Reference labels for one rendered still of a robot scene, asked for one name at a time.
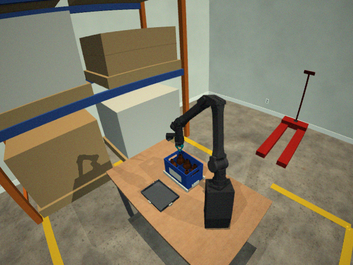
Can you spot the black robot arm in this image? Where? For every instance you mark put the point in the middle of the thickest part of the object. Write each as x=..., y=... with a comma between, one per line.
x=218, y=162

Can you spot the blue bottle crate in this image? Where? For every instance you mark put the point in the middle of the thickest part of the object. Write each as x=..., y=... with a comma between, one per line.
x=178, y=173

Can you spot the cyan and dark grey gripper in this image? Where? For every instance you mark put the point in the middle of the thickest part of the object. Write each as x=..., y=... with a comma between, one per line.
x=180, y=143

